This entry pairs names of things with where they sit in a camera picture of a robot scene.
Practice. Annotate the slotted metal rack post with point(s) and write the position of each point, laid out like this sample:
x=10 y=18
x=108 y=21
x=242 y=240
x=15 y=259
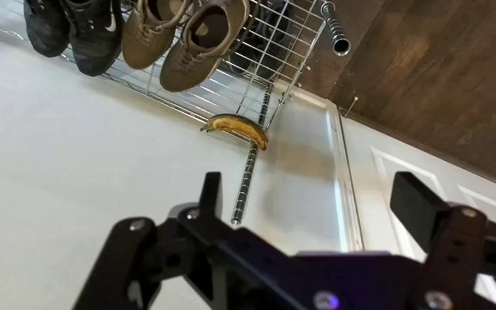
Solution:
x=335 y=32
x=248 y=173

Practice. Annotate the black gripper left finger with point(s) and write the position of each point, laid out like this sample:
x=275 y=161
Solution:
x=127 y=264

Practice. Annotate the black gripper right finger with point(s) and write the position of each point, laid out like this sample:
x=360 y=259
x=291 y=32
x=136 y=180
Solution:
x=454 y=247

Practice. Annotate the overripe yellow banana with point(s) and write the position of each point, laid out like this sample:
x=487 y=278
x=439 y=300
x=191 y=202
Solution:
x=241 y=128

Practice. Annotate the tan suede shoe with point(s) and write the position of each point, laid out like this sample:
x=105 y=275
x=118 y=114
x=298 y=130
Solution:
x=196 y=54
x=146 y=40

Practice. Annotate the black sneaker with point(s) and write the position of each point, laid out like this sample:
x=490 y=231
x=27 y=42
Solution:
x=43 y=27
x=94 y=40

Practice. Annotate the white panelled door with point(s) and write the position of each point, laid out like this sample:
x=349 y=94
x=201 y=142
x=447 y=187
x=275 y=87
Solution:
x=430 y=166

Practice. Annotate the white door frame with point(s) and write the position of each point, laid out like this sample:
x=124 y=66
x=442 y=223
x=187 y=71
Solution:
x=316 y=190

